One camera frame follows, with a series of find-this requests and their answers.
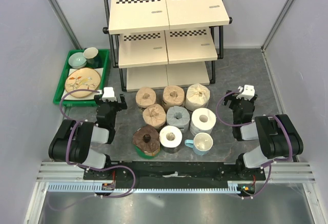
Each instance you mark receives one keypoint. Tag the dark brown wrapped roll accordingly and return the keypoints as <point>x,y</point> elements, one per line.
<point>146,142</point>

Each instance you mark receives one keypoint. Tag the dark green white cup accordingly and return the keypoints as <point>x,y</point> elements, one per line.
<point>91,54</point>

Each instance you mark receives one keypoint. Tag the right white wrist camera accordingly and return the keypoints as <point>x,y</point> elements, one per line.
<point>247,90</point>

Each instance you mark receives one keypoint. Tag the white paper roll front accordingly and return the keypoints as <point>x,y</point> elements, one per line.
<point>170,139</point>

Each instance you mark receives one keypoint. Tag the light blue white mug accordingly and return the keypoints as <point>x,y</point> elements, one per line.
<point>201,143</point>

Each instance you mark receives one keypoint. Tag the tan roll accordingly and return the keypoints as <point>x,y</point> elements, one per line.
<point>154,115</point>
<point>173,96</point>
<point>145,97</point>

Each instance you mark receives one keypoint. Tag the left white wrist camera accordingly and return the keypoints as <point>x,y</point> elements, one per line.
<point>108,94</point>

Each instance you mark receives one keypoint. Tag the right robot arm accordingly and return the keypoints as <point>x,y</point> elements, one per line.
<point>277,136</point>

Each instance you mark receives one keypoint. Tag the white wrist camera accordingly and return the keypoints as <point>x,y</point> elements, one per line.
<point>247,90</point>
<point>108,94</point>

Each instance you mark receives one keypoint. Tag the round painted bird plate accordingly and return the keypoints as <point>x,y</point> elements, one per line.
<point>82,82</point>

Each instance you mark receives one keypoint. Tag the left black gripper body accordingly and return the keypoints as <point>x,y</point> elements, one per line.
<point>115,106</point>

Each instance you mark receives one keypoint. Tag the cream wrapped tied roll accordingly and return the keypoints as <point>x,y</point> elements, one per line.
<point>197,96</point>

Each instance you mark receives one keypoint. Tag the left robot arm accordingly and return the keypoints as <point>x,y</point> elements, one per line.
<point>72,142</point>

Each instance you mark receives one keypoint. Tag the green plastic tray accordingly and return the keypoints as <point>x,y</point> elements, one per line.
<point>70,101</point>

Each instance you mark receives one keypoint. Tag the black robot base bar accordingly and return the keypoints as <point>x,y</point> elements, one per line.
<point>188,175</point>

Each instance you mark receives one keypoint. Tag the black frame beige shelf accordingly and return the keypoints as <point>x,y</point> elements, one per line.
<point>165,42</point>

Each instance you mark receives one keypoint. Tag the pale celadon bowl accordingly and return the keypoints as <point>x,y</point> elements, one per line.
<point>77,60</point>

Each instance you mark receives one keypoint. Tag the white paper roll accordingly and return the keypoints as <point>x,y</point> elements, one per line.
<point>203,120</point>
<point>170,139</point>

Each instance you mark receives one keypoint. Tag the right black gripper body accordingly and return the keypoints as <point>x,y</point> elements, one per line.
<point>233,104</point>

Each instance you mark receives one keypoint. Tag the grey wrapped paper roll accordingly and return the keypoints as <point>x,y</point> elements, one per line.
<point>178,117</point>

